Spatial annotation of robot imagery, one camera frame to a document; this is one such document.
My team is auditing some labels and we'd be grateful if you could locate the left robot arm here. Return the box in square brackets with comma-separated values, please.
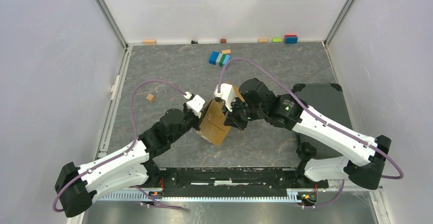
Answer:
[53, 108, 202, 217]

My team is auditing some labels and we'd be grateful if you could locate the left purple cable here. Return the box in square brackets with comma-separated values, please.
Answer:
[52, 79, 190, 213]

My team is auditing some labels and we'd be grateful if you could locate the tan block at wall left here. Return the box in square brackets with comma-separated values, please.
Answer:
[142, 39, 157, 45]

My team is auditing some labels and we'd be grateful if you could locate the small tan cube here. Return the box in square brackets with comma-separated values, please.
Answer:
[146, 93, 156, 103]

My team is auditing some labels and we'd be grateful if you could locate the brown cardboard express box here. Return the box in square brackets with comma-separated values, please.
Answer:
[197, 97, 231, 146]

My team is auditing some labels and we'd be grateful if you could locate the red blue block at wall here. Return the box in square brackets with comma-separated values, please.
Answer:
[284, 35, 298, 44]

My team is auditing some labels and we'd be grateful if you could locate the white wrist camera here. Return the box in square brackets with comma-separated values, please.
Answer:
[184, 91, 205, 118]
[214, 83, 243, 112]

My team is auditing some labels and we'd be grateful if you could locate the blue green block stack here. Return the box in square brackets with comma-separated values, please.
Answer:
[208, 52, 231, 67]

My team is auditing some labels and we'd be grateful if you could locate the white toothed cable duct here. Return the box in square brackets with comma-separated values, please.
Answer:
[99, 189, 301, 204]

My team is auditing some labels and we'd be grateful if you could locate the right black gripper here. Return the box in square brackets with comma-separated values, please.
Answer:
[222, 94, 266, 131]

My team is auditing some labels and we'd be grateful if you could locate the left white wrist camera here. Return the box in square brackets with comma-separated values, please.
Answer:
[184, 91, 205, 118]

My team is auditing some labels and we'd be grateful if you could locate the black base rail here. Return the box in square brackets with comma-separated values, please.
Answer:
[140, 167, 329, 198]

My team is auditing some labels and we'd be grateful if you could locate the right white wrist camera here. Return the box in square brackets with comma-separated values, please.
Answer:
[214, 83, 243, 112]

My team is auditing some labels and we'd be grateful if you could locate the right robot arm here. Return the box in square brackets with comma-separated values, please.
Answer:
[214, 78, 391, 190]

